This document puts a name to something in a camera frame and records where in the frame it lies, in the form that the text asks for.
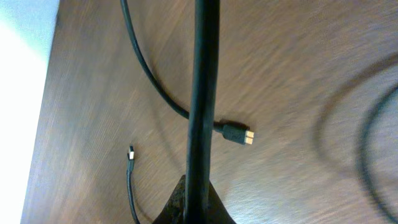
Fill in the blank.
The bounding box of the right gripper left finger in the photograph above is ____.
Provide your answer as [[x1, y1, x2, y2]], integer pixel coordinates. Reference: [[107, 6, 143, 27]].
[[152, 175, 186, 224]]

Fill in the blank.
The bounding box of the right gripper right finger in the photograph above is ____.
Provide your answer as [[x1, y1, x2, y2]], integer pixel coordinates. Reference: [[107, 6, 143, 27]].
[[206, 182, 236, 224]]

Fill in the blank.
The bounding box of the black USB cable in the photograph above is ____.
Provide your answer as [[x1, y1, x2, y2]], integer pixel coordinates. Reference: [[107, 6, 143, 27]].
[[120, 0, 255, 146], [126, 145, 141, 224], [183, 0, 221, 224]]

